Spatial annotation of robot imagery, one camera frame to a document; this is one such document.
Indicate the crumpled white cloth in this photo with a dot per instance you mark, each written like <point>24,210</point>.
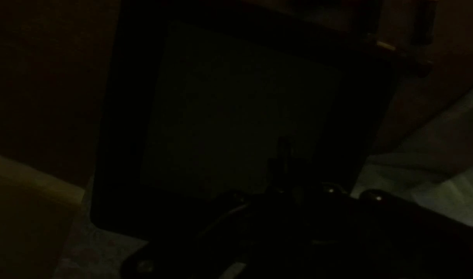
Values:
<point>443,171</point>

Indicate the yellowish wooden ledge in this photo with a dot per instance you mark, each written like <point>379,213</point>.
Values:
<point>24,217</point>

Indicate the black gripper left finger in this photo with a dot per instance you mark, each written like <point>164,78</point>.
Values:
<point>274,175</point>

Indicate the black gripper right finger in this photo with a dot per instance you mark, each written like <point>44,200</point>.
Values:
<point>311,188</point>

